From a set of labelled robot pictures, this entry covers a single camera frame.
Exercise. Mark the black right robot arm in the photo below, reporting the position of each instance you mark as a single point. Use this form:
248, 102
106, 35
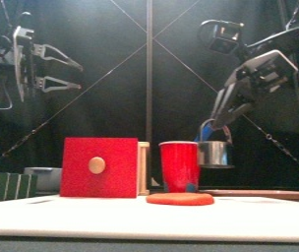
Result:
287, 34

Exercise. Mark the red drawer with wooden knob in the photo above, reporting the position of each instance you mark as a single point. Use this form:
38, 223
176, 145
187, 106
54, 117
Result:
98, 167

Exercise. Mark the wooden drawer box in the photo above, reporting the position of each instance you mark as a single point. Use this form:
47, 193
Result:
142, 169

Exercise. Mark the orange flat dough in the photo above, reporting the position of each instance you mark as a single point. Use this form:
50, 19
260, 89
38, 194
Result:
180, 199

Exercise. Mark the red plastic cup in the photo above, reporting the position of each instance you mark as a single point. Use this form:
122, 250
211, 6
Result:
179, 165

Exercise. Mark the brown wooden tray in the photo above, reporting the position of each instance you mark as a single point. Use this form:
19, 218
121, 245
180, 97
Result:
261, 194

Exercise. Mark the grey plastic container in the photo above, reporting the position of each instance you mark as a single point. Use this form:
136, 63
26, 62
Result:
46, 177

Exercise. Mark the green white striped box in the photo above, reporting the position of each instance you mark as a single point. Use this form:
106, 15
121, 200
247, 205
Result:
7, 187

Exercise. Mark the white cutting board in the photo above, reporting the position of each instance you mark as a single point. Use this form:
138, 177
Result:
146, 220

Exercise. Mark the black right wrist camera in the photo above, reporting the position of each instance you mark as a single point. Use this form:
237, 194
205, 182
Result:
221, 36

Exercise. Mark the metal frame pole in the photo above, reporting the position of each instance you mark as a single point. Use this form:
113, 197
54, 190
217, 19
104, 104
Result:
148, 82

